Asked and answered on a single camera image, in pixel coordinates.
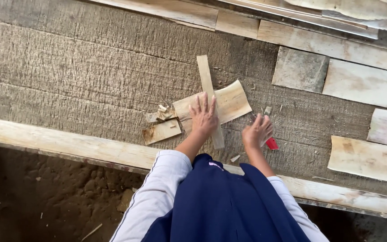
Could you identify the person's right hand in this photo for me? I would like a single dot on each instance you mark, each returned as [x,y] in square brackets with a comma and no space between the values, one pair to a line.
[255,134]

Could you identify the person's left hand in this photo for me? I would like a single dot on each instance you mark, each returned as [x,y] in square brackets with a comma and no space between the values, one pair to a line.
[204,121]

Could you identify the person's right fingers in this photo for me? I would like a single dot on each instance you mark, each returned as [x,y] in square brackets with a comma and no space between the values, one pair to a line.
[264,123]

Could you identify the curved pale veneer sheet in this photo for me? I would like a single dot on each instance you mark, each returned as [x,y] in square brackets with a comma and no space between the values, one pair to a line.
[233,100]

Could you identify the long narrow wooden strip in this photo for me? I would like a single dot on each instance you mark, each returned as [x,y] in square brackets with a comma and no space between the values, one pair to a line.
[206,75]

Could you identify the small veneer chip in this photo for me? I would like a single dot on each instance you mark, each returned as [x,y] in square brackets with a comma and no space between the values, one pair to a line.
[235,158]
[267,110]

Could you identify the grey veneer sheet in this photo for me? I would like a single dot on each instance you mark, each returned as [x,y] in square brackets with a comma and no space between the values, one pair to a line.
[300,70]

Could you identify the navy blue garment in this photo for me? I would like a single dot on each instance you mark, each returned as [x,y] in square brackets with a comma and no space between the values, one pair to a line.
[223,205]

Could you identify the long pale veneer sheet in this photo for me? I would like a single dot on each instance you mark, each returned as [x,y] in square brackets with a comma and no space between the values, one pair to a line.
[331,45]

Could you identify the small square veneer sheet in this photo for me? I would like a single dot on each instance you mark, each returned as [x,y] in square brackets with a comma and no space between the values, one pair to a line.
[237,24]

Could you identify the small stained veneer piece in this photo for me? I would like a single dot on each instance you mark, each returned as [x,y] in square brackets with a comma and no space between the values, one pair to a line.
[161,131]

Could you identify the pile of veneer scraps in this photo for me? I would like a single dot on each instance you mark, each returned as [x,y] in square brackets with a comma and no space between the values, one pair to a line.
[161,113]

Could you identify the yellowish stained veneer sheet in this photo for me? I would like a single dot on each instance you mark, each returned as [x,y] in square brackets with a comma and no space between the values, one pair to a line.
[366,158]

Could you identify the wide pale veneer sheet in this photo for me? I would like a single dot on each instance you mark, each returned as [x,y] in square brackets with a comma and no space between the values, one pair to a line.
[368,85]

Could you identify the white long-sleeved shirt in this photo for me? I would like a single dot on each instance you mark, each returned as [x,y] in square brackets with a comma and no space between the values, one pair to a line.
[156,195]

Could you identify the stack of veneer sheets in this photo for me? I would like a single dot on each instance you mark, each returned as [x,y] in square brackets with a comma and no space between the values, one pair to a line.
[341,13]

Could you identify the brown stone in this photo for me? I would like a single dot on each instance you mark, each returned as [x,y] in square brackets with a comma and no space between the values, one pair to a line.
[125,200]

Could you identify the long wooden beam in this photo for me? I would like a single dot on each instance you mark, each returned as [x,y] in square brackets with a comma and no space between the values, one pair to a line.
[62,143]

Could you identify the thin wooden stick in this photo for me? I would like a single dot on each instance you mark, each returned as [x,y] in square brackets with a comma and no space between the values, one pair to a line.
[91,232]

